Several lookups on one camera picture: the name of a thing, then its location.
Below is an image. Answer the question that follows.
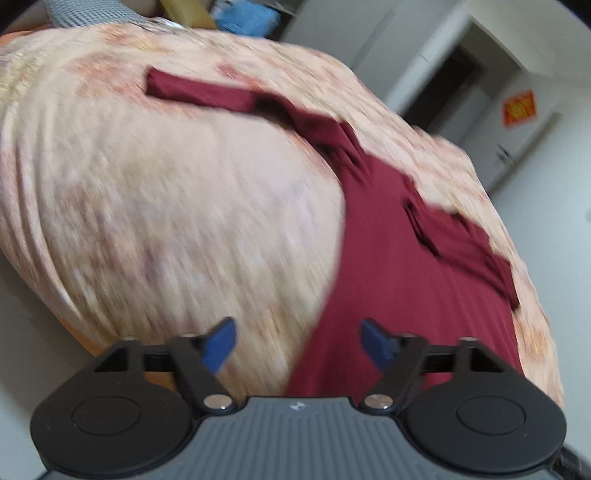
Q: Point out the grey patterned pillow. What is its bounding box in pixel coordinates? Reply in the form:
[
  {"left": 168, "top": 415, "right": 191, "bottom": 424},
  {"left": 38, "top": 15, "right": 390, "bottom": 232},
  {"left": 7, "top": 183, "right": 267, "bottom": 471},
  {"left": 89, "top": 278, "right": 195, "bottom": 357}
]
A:
[{"left": 43, "top": 0, "right": 145, "bottom": 28}]

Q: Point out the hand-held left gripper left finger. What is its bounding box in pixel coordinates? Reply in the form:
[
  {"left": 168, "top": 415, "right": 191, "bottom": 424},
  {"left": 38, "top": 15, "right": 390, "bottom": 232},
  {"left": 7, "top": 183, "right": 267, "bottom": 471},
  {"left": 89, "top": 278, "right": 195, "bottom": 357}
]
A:
[{"left": 92, "top": 317, "right": 239, "bottom": 415}]

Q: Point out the peach printed blanket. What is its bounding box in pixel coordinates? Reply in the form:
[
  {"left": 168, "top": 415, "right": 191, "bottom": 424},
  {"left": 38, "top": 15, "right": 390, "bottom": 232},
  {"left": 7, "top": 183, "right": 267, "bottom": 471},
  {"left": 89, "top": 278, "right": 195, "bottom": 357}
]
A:
[{"left": 0, "top": 19, "right": 567, "bottom": 409}]

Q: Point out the white door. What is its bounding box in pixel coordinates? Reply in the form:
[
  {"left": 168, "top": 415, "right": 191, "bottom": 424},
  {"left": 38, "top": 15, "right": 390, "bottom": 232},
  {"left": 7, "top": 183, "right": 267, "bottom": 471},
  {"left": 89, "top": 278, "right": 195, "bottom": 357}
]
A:
[{"left": 462, "top": 69, "right": 562, "bottom": 197}]

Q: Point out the grey wardrobe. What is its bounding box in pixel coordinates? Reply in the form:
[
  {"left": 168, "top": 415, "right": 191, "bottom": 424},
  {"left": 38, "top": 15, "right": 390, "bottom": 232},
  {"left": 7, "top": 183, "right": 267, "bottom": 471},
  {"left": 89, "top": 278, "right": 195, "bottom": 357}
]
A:
[{"left": 279, "top": 0, "right": 465, "bottom": 114}]

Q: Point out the yellow pillow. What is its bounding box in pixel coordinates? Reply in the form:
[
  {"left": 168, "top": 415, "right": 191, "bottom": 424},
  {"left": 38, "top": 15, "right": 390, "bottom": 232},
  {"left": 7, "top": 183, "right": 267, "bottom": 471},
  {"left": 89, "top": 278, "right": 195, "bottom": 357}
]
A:
[{"left": 159, "top": 0, "right": 218, "bottom": 31}]

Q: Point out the blue cloth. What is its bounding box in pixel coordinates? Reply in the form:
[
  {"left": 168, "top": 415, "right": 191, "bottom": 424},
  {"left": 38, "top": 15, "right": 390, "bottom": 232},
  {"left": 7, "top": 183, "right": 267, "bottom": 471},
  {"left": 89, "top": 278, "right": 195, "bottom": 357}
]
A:
[{"left": 216, "top": 0, "right": 280, "bottom": 33}]

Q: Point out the dark red garment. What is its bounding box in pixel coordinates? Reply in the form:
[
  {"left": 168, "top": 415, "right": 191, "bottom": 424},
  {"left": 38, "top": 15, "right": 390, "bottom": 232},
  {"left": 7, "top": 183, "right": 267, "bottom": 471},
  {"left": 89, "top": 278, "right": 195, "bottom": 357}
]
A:
[{"left": 145, "top": 67, "right": 525, "bottom": 398}]

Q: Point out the red door decoration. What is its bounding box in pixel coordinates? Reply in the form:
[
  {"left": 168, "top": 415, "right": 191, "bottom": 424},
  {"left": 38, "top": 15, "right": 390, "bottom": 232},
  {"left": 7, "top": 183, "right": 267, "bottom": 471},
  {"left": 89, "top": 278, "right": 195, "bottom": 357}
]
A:
[{"left": 502, "top": 90, "right": 537, "bottom": 129}]

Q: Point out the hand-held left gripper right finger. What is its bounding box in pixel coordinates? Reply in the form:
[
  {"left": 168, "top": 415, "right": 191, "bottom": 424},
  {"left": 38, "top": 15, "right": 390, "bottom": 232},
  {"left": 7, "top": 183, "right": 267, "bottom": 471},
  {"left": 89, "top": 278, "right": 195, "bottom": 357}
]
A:
[{"left": 359, "top": 317, "right": 525, "bottom": 415}]

